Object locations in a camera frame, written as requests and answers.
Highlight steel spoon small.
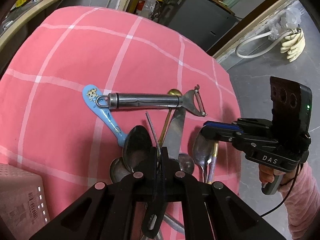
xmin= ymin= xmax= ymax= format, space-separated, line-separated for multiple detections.
xmin=178 ymin=153 xmax=195 ymax=174

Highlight steel spoon low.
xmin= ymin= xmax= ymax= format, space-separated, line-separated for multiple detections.
xmin=109 ymin=157 xmax=130 ymax=184

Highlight purple gold chopstick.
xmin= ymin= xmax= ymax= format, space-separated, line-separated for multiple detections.
xmin=207 ymin=141 xmax=219 ymax=184

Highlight steel vegetable peeler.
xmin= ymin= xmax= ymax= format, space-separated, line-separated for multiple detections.
xmin=95 ymin=86 xmax=207 ymax=116

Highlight large steel spoon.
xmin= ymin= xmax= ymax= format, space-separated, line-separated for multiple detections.
xmin=123 ymin=125 xmax=152 ymax=172

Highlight green handled kitchen knife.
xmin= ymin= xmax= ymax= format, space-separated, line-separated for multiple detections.
xmin=162 ymin=107 xmax=185 ymax=160

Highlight gold small spoon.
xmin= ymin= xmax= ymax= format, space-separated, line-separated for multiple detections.
xmin=158 ymin=88 xmax=182 ymax=147

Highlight blue handled child spoon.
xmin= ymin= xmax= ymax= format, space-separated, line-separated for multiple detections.
xmin=82 ymin=85 xmax=127 ymax=147

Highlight beige kitchen counter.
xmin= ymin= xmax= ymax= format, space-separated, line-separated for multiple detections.
xmin=1 ymin=0 xmax=60 ymax=50

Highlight person's right hand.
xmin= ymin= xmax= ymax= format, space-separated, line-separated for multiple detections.
xmin=258 ymin=164 xmax=304 ymax=188

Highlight cream rubber gloves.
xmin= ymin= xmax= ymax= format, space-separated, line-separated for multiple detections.
xmin=280 ymin=29 xmax=306 ymax=62

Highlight dark grey cabinet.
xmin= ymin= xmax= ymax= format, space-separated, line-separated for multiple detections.
xmin=158 ymin=0 xmax=239 ymax=51

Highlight clear plastic bag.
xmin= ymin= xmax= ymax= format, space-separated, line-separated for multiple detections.
xmin=268 ymin=8 xmax=302 ymax=41

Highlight pink checked tablecloth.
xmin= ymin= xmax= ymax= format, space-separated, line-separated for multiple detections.
xmin=1 ymin=7 xmax=241 ymax=239

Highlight black cable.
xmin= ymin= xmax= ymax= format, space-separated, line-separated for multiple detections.
xmin=260 ymin=163 xmax=304 ymax=218

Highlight black camera box green light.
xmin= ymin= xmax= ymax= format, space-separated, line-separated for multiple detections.
xmin=270 ymin=76 xmax=312 ymax=133

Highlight white hose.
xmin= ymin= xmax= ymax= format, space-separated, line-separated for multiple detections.
xmin=235 ymin=29 xmax=291 ymax=59

